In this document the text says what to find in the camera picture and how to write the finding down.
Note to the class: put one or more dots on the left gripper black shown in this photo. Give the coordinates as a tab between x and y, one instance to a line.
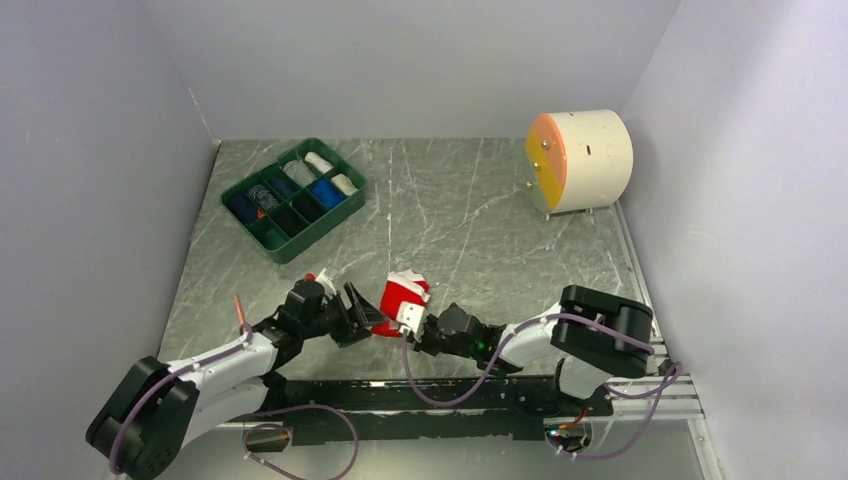
350	330

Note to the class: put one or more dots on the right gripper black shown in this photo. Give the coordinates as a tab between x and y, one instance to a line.
422	345

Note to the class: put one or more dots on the green compartment organizer tray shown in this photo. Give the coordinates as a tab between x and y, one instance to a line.
266	233

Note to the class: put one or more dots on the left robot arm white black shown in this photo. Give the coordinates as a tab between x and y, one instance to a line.
158	408

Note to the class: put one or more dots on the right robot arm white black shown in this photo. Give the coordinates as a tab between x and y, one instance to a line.
595	336

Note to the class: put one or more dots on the black rolled sock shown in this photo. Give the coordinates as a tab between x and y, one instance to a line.
308	206

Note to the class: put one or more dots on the bright blue rolled sock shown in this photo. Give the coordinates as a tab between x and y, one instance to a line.
327	193

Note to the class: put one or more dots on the cream rolled sock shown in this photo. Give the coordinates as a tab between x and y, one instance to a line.
344	184

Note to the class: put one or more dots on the dark striped rolled sock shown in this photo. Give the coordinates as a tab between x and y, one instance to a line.
263	197

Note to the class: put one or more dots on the navy blue rolled sock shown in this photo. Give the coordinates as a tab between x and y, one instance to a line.
284	186

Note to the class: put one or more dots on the white rolled sock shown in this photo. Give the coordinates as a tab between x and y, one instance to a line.
318	162

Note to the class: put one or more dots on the dark blue rolled sock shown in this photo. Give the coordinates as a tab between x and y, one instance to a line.
242	207

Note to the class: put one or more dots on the grey striped rolled sock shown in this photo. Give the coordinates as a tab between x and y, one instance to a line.
300	172

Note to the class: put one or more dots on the cream round cabinet orange front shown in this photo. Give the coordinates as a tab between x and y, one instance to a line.
577	160

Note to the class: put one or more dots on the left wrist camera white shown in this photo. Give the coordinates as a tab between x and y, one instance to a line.
327	279

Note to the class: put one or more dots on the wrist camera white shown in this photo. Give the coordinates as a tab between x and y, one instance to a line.
327	279
411	319

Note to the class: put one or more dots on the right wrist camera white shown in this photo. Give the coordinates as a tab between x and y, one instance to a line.
411	319

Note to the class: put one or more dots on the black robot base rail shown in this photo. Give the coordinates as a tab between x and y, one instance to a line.
518	407

